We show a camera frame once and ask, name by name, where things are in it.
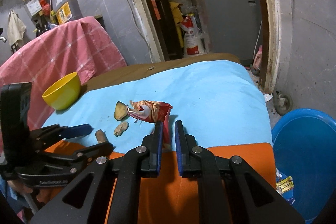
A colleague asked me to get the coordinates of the brown cylindrical roll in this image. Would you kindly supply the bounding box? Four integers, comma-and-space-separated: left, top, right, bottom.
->
95, 129, 108, 144

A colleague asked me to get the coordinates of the beige lump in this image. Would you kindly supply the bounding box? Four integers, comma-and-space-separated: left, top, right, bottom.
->
114, 121, 129, 136

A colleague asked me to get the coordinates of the yellow snack wrapper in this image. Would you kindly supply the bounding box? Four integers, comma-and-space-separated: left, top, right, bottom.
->
276, 176, 294, 194

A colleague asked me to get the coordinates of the potato peel piece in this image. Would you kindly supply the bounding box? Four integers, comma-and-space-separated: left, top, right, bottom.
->
114, 101, 128, 121

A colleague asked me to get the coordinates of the red snack wrapper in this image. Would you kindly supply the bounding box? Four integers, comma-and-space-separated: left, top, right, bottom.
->
126, 100, 173, 150

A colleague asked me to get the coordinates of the person left hand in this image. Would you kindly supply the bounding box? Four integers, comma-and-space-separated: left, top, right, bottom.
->
7, 180, 33, 195

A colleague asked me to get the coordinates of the yellow plastic bowl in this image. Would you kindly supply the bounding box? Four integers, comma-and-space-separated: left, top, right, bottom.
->
42, 72, 81, 110

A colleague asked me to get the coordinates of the blue plastic bucket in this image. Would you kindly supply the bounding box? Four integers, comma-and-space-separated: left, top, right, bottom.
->
272, 109, 335, 223

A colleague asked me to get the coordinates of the pink plaid cloth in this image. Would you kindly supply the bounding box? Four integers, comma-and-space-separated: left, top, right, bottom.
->
1, 16, 126, 130

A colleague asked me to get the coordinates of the dark sauce bottle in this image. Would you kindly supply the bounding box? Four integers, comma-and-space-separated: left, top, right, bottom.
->
35, 21, 44, 37

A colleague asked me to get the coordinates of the floor drain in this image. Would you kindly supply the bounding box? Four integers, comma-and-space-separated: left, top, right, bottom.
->
272, 91, 293, 116

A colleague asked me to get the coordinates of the hanging beige towel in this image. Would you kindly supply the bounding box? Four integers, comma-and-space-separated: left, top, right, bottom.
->
7, 9, 27, 47

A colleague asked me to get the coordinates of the large oil jug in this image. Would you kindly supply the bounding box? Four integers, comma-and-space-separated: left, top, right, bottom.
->
55, 0, 83, 24

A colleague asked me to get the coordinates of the red white rice bag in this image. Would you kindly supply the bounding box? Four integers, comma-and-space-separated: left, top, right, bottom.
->
179, 14, 205, 56

